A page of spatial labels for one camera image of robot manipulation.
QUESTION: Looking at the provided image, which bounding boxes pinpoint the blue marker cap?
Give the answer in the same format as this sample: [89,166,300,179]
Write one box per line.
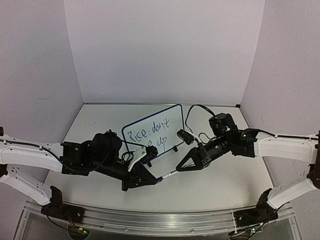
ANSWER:
[156,177,163,183]

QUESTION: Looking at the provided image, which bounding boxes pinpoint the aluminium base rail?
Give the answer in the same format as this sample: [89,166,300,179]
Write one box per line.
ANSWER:
[14,199,301,240]

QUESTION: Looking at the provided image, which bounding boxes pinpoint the right camera black cable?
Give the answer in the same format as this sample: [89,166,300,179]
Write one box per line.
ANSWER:
[185,104,213,131]

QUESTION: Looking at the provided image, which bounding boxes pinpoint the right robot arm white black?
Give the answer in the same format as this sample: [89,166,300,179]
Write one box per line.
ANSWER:
[176,113,320,210]

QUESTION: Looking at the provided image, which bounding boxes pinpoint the wire whiteboard stand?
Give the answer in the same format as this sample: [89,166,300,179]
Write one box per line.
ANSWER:
[146,145,178,168]

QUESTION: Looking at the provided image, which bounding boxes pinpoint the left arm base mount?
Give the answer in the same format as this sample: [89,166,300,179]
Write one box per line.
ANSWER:
[41,185,85,224]

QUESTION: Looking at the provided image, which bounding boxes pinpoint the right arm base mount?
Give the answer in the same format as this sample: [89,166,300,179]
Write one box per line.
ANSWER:
[233,188,278,227]

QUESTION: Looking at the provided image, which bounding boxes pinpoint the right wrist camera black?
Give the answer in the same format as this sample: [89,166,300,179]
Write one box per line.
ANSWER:
[176,129,194,145]

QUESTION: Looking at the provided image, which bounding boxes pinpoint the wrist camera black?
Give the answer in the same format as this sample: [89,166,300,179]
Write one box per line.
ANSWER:
[176,129,194,145]
[144,145,158,162]

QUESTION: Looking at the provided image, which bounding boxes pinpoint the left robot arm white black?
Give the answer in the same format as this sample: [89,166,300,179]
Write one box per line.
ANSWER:
[0,130,158,218]

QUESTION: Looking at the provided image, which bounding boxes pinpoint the white blue marker pen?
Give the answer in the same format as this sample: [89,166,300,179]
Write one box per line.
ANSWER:
[160,170,178,180]

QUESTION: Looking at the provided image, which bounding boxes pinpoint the blue framed whiteboard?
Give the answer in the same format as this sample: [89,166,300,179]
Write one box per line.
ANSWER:
[121,104,185,156]

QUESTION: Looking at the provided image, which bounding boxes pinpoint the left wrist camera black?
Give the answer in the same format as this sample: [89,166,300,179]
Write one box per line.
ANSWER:
[144,145,158,162]

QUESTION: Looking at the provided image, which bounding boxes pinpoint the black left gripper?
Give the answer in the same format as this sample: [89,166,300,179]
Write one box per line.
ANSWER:
[91,158,157,193]

